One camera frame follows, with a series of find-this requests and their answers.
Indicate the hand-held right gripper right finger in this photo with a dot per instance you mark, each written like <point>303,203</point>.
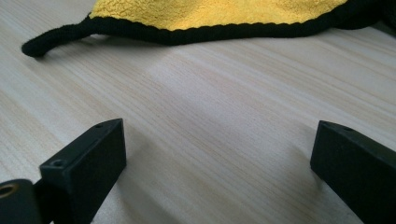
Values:
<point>355,168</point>

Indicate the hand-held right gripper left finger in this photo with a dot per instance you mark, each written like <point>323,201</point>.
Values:
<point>84,161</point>

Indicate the yellow and black towel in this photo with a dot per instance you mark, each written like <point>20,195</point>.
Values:
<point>218,14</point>

